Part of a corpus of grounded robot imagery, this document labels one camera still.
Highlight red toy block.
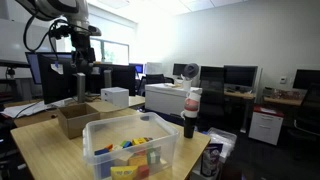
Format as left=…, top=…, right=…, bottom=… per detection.
left=137, top=164, right=151, bottom=180

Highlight large white lidded box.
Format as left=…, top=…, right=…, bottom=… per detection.
left=144, top=83, right=191, bottom=116

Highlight tall black monitor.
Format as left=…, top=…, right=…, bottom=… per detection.
left=198, top=65, right=225, bottom=92

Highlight grey monitor stand post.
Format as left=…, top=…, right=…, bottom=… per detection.
left=103, top=69, right=113, bottom=89

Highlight black shelf bar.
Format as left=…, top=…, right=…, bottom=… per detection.
left=0, top=59, right=31, bottom=69

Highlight black Dell monitor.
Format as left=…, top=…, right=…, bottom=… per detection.
left=37, top=54, right=93, bottom=105

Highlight white monitor back panel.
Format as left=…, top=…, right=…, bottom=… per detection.
left=144, top=61, right=164, bottom=75

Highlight black office chair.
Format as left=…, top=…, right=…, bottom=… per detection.
left=138, top=73, right=175, bottom=97

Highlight black wall-side monitor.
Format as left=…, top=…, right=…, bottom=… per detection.
left=292, top=68, right=320, bottom=90

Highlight silver monitor stand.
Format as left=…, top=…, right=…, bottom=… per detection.
left=76, top=72, right=87, bottom=104

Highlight white mug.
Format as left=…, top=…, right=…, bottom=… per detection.
left=181, top=78, right=193, bottom=92

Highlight green white toy block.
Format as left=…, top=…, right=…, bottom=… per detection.
left=146, top=147, right=162, bottom=165

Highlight orange toy block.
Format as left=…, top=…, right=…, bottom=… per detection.
left=128, top=154, right=149, bottom=167

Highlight long wooden desk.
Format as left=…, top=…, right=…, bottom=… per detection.
left=263, top=96, right=304, bottom=108

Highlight white wall board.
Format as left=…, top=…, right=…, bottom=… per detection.
left=0, top=18, right=54, bottom=64

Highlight brown cardboard box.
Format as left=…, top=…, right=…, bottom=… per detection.
left=57, top=99, right=125, bottom=140

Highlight white cabinet red top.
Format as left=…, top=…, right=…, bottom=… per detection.
left=248, top=105, right=285, bottom=147

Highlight white paper note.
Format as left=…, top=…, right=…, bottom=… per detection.
left=50, top=62, right=64, bottom=75

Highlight wide black monitor back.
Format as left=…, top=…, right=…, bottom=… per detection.
left=89, top=64, right=137, bottom=97

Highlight white papers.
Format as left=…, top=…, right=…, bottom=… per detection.
left=0, top=99, right=59, bottom=119

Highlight clear plastic bag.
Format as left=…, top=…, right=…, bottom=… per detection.
left=205, top=127, right=238, bottom=159

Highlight grey round disc object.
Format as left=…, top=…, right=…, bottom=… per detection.
left=183, top=62, right=200, bottom=80

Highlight office window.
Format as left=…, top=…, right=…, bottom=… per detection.
left=55, top=34, right=130, bottom=66

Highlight flat blue toy block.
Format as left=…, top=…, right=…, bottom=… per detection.
left=94, top=147, right=110, bottom=156

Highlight dark printed snack bag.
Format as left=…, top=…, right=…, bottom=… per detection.
left=199, top=143, right=224, bottom=178

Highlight white three-knob drawer box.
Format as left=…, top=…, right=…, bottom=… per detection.
left=100, top=86, right=130, bottom=109

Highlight small black monitor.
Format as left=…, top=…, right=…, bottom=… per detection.
left=172, top=63, right=189, bottom=77

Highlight wooden office desk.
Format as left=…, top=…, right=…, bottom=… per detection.
left=223, top=90, right=257, bottom=134

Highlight yellow printed toy block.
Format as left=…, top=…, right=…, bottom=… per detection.
left=110, top=165, right=139, bottom=180

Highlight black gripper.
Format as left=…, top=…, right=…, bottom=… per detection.
left=70, top=31, right=97, bottom=77

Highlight black monitor white frame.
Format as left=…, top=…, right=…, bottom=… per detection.
left=223, top=64, right=259, bottom=89

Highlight clear plastic storage bin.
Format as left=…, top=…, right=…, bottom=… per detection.
left=82, top=111, right=180, bottom=180

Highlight small blue-lit monitor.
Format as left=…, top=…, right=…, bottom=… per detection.
left=129, top=62, right=145, bottom=75

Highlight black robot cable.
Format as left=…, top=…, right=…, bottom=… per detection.
left=22, top=11, right=73, bottom=63

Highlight pile of desk clutter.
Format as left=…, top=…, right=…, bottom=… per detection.
left=263, top=87, right=303, bottom=100

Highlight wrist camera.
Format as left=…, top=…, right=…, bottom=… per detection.
left=87, top=25, right=103, bottom=37

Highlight black chair white armrest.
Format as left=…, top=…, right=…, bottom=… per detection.
left=288, top=83, right=320, bottom=158

